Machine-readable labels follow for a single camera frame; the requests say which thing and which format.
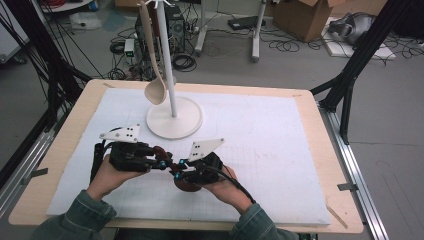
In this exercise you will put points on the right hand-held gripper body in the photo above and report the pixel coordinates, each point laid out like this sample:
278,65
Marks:
206,168

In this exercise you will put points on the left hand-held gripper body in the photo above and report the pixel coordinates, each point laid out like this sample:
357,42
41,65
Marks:
128,156

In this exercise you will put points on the dark wooden rice spoon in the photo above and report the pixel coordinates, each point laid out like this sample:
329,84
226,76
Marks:
188,187

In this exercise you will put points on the white utensil stand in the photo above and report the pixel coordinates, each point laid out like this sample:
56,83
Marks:
180,123

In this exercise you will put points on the beige ladle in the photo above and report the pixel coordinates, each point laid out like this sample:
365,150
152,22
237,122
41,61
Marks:
155,93

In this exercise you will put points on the person's right hand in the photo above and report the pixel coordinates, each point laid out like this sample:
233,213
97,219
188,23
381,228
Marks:
230,191

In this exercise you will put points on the person's left hand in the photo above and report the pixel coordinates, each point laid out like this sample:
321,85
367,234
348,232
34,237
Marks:
106,181

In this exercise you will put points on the white foam mat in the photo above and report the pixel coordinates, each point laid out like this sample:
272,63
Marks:
266,133

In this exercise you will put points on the small white box with green light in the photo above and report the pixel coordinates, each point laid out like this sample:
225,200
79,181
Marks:
129,45

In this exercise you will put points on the black computer tower with sticker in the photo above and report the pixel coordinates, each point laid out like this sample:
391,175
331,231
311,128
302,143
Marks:
140,40

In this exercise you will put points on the black computer tower with fan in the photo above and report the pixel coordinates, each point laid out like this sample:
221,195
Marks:
178,30

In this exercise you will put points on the pale blue sheet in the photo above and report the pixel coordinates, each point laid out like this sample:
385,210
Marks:
115,20

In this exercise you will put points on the white plastic bag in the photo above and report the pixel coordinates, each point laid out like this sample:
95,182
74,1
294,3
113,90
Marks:
85,21

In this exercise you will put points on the small cardboard box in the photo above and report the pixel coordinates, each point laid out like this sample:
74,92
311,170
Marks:
126,3

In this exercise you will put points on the black flat box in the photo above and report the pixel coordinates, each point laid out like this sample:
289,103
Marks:
243,22

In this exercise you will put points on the round white table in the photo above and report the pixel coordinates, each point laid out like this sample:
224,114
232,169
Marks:
66,7

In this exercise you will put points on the white cabinet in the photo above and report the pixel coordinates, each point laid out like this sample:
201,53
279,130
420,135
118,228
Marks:
10,40

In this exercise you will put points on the large open cardboard box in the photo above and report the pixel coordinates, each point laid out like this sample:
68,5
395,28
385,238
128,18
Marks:
300,20

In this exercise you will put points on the white foam board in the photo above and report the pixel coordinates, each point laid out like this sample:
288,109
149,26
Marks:
336,50

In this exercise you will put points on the grey and white device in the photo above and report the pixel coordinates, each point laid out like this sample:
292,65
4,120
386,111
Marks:
356,26

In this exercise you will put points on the flat cardboard box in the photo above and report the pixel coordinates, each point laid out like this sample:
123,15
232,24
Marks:
360,5

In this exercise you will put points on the grey metal bracket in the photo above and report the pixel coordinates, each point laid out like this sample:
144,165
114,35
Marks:
348,186
38,172

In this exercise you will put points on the aluminium rail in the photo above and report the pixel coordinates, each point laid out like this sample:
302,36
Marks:
33,156
366,213

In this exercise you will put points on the black metal frame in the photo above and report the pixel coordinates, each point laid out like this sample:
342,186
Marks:
43,43
366,50

